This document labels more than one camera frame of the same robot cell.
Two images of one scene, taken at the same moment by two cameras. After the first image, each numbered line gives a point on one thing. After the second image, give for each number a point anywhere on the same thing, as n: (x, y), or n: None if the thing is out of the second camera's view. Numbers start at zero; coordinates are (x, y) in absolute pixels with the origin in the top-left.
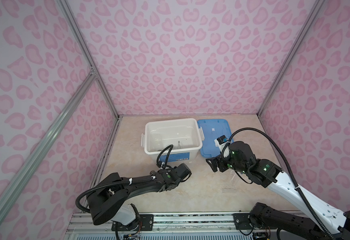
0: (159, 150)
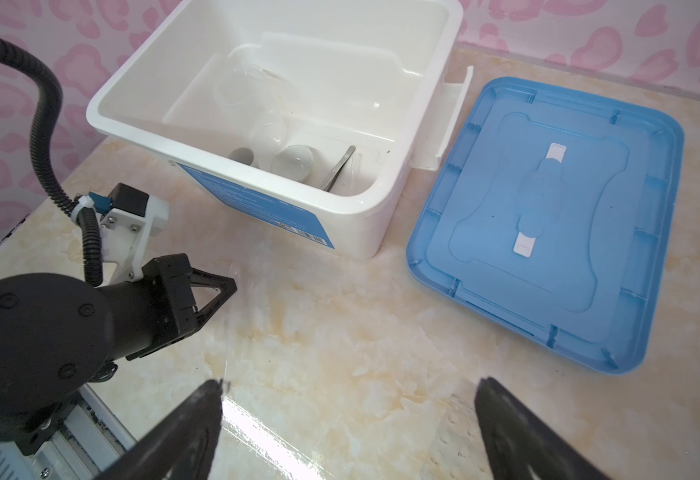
0: (242, 155)
